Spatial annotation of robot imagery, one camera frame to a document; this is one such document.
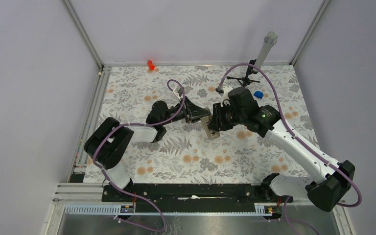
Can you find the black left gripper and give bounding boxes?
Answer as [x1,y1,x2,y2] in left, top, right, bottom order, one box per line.
[161,96,211,126]

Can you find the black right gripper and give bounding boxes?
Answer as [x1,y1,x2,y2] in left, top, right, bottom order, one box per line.
[207,101,246,132]

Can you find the white remote control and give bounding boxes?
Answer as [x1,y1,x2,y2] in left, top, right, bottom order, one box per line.
[200,115,220,140]

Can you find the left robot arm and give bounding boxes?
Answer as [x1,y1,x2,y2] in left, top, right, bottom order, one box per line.
[84,98,211,201]

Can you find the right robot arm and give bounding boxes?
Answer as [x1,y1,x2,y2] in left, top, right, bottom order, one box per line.
[207,86,355,212]

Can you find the floral patterned table mat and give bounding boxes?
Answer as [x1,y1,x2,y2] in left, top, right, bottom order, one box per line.
[99,66,318,184]

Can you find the black microphone tripod stand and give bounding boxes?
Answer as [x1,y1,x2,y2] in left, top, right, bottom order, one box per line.
[226,66,260,87]

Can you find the blue plastic cap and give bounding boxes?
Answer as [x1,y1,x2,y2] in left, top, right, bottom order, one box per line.
[253,91,264,99]

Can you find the red plastic block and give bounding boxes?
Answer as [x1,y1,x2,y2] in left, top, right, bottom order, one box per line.
[147,60,156,71]

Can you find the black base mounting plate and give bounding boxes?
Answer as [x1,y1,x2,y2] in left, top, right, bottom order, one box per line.
[101,183,287,210]

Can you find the grey microphone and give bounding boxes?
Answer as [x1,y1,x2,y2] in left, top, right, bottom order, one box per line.
[252,31,278,68]

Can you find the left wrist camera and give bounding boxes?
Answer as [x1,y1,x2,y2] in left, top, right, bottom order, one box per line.
[172,88,184,101]

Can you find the aluminium frame rail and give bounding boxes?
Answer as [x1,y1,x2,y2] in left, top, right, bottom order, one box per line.
[47,0,113,235]

